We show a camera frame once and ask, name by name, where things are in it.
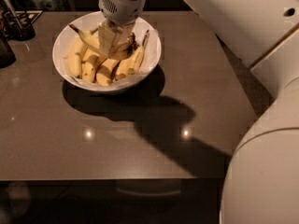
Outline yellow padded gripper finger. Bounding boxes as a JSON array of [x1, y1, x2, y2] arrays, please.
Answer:
[[98, 22, 117, 56], [115, 22, 135, 51]]

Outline dark round container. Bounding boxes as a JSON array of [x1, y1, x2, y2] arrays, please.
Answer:
[[0, 33, 16, 68]]

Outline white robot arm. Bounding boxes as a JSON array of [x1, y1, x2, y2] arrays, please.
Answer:
[[103, 0, 299, 224]]

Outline white ceramic bowl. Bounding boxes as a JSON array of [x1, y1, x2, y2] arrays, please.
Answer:
[[52, 12, 162, 94]]

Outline lower bunch yellow banana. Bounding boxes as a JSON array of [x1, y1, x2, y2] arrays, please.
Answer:
[[95, 59, 120, 86]]

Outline right yellow banana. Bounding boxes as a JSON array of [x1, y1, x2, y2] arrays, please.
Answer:
[[115, 30, 150, 80]]

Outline dark glass jar with utensils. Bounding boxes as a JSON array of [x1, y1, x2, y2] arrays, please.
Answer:
[[3, 0, 36, 41]]

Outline far left yellow banana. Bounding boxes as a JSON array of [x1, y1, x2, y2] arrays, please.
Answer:
[[67, 37, 87, 78]]

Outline single yellow banana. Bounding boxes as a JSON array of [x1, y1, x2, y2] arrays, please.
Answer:
[[69, 23, 133, 61]]

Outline white paper bowl liner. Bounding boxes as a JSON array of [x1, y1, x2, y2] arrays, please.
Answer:
[[52, 27, 162, 94]]

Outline metal drawer handle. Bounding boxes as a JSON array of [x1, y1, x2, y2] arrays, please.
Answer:
[[116, 179, 181, 198]]

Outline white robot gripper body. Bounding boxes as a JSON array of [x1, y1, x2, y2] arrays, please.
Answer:
[[98, 0, 146, 26]]

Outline middle bunch yellow banana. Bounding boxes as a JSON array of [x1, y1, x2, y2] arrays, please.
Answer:
[[82, 49, 106, 82]]

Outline bunch yellow banana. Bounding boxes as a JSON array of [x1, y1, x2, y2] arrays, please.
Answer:
[[82, 49, 106, 82], [95, 59, 120, 86]]

